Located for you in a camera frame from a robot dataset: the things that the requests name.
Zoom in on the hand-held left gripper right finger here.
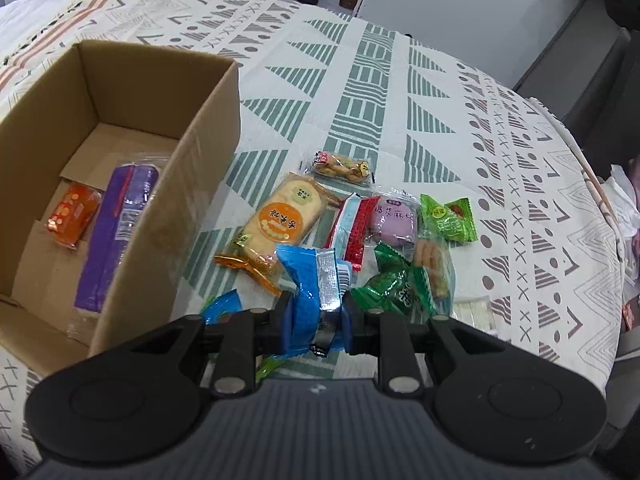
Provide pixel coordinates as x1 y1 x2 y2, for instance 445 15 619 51
341 301 506 395

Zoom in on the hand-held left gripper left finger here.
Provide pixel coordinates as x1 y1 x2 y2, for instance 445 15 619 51
120 291 296 396

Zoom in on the blue and silver snack packet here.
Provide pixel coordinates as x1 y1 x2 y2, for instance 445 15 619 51
276 245 354 359

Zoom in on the dark green snack packet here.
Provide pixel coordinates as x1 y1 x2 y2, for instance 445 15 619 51
350 241 437 319

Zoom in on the red and white snack packet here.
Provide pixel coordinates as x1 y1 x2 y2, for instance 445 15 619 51
324 192 382 272

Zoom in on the orange rice cracker packet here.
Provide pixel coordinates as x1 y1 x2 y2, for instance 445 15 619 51
214 172 341 296

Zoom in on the pink cake snack packet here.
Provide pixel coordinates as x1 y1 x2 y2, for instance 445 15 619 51
367 187 422 247

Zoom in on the clear twisted snack packet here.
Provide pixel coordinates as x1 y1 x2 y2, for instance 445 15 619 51
301 150 376 184

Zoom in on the brown cardboard box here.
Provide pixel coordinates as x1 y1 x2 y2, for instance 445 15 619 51
0 39 242 378

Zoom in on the small blue snack packet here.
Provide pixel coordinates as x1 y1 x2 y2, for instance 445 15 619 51
200 290 244 326

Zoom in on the clear biscuit packet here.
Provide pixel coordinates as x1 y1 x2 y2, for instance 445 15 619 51
412 232 456 312

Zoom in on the light green snack packet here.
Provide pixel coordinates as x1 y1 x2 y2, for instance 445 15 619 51
419 194 479 245

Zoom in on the long purple snack packet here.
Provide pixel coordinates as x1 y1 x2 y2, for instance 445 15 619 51
74 162 160 313

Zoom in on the patterned blanket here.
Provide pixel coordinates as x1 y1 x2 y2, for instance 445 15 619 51
0 0 623 480

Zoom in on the orange snack packet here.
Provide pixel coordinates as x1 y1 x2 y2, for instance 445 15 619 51
46 181 102 249

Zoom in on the white plastic bag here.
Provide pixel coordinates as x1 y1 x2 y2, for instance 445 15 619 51
597 160 640 281

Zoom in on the white quilt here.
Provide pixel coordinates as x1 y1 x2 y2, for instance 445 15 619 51
0 0 108 28

